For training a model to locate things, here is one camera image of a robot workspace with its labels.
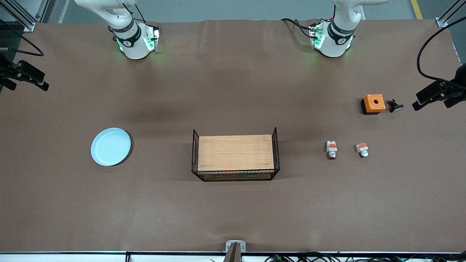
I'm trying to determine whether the light blue round plate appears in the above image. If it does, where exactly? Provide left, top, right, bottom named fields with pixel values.
left=91, top=127, right=131, bottom=167

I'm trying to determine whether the black button head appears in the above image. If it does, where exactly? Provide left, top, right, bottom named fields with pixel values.
left=386, top=99, right=404, bottom=113

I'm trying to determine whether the wooden board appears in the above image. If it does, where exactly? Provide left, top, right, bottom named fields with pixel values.
left=198, top=135, right=275, bottom=171

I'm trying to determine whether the brown table cover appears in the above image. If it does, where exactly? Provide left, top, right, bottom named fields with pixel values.
left=0, top=19, right=466, bottom=253

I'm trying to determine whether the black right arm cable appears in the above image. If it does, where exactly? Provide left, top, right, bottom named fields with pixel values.
left=0, top=19, right=44, bottom=57

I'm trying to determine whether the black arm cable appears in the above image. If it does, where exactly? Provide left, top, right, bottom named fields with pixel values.
left=417, top=16, right=466, bottom=88
left=0, top=19, right=44, bottom=57

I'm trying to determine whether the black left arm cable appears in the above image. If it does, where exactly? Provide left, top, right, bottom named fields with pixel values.
left=417, top=16, right=466, bottom=88

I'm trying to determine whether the aluminium frame post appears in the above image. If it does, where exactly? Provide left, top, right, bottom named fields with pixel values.
left=0, top=0, right=37, bottom=32
left=436, top=0, right=466, bottom=28

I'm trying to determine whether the orange button enclosure box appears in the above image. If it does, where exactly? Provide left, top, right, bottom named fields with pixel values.
left=360, top=94, right=386, bottom=115

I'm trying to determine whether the black base cable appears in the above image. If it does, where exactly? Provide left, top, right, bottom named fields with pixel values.
left=280, top=18, right=313, bottom=39

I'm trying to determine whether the white table edge rail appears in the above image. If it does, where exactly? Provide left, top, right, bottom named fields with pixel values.
left=0, top=251, right=466, bottom=262

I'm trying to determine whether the black cable bundle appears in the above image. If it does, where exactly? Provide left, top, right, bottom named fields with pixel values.
left=264, top=252, right=466, bottom=262

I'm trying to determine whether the black wire basket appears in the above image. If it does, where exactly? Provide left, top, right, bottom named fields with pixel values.
left=191, top=127, right=281, bottom=182

